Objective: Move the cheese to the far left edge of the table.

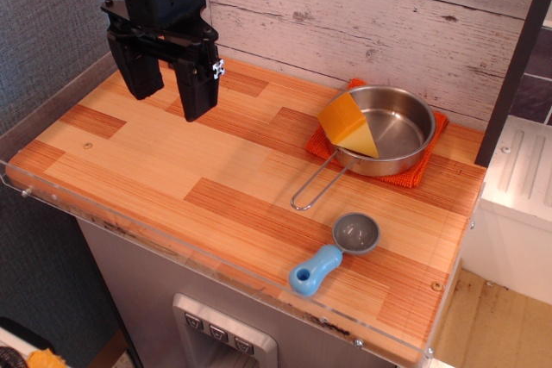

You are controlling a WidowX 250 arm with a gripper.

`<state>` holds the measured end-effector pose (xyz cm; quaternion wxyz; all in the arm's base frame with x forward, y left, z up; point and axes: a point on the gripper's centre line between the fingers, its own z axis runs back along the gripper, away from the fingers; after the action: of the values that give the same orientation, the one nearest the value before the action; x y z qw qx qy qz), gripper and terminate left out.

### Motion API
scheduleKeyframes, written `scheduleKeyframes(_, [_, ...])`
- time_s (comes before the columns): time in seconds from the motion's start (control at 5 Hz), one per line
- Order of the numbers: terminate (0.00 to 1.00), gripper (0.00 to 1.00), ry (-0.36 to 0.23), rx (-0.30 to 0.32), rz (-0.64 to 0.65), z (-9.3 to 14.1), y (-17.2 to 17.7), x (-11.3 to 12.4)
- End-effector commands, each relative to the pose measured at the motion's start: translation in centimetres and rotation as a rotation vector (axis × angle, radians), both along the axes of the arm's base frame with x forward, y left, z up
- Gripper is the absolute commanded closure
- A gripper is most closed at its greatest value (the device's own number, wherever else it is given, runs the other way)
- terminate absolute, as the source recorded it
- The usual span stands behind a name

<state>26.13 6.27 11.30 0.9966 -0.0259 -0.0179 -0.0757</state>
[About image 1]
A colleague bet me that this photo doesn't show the blue grey toy scoop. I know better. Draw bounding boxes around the blue grey toy scoop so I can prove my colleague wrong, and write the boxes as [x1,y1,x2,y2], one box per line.
[288,213,381,296]

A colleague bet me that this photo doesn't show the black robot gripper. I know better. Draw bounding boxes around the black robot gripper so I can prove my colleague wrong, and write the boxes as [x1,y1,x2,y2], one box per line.
[101,0,220,122]

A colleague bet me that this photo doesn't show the grey toy fridge cabinet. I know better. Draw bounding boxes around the grey toy fridge cabinet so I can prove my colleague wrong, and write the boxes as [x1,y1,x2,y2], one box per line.
[78,220,390,367]

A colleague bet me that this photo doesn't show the stainless steel pan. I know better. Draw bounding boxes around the stainless steel pan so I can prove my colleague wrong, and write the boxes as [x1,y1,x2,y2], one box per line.
[290,84,437,212]

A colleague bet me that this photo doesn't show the orange yellow cheese wedge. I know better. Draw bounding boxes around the orange yellow cheese wedge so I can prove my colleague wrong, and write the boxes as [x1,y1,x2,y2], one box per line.
[317,92,380,158]

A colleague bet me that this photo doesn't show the orange object bottom left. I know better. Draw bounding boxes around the orange object bottom left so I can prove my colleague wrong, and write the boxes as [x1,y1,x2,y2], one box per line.
[26,349,67,368]

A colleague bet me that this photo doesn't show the dark vertical post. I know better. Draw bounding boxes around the dark vertical post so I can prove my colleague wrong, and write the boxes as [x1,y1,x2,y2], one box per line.
[474,0,551,167]

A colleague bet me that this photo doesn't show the clear acrylic table guard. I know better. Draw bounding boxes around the clear acrylic table guard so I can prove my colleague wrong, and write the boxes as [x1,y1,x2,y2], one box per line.
[2,165,433,367]

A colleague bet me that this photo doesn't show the orange knitted cloth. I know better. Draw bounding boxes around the orange knitted cloth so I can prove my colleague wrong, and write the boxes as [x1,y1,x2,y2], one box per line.
[305,78,449,188]

